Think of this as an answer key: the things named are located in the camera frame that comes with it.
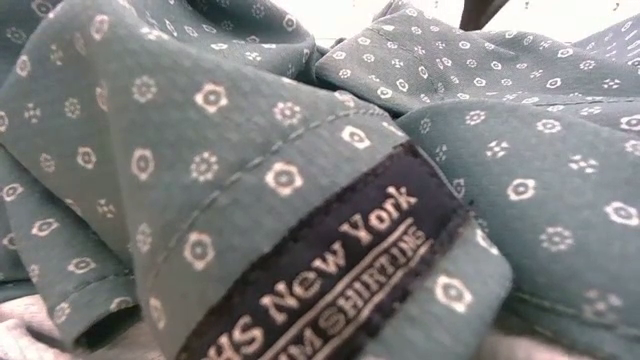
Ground teal patterned shirt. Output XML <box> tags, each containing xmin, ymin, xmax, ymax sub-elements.
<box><xmin>0</xmin><ymin>0</ymin><xmax>640</xmax><ymax>360</ymax></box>

